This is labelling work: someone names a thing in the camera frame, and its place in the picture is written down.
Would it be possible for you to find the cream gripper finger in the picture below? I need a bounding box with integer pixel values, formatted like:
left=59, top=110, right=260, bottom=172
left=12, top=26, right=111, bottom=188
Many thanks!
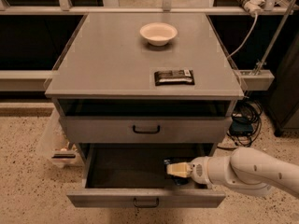
left=166, top=162, right=192, bottom=178

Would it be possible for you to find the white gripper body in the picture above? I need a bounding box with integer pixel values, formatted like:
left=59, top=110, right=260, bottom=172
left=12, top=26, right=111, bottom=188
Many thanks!
left=190, top=157, right=211, bottom=185

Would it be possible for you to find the blue rxbar blueberry bar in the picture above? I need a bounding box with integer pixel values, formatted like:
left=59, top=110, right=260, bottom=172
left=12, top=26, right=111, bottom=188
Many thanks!
left=164, top=158, right=189, bottom=186

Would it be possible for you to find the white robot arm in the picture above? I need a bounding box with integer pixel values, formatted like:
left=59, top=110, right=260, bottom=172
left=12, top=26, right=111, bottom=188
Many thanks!
left=166, top=147, right=299, bottom=198

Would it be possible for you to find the grey open middle drawer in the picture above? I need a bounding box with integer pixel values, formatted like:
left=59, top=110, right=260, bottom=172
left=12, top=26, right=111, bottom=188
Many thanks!
left=67, top=144, right=225, bottom=208

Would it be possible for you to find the grey drawer cabinet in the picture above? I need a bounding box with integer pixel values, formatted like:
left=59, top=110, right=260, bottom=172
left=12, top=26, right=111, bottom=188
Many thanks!
left=46, top=13, right=243, bottom=155

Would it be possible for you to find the grey upper closed drawer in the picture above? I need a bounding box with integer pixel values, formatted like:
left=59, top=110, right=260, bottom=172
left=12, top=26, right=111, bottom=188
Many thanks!
left=60, top=117, right=232, bottom=144

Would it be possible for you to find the dark brown snack bar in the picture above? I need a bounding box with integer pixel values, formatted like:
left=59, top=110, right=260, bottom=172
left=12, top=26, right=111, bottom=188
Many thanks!
left=154, top=69, right=195, bottom=86

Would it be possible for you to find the clear plastic bin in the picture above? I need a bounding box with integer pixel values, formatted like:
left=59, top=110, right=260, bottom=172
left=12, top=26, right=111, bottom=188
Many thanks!
left=36, top=110, right=83, bottom=168

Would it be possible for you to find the white power strip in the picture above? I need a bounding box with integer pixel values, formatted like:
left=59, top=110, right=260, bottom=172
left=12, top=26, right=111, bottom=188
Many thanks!
left=237, top=0, right=264, bottom=16

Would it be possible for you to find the blue box with cables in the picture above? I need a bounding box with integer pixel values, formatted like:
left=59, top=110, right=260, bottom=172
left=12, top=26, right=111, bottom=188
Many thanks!
left=218, top=99, right=263, bottom=151

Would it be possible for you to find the white power cable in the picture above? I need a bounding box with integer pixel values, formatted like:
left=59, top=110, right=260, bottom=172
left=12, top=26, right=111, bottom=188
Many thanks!
left=226, top=11, right=260, bottom=60

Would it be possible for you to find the metal railing frame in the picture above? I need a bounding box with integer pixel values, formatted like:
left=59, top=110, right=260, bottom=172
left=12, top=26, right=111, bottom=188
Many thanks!
left=0, top=0, right=299, bottom=16

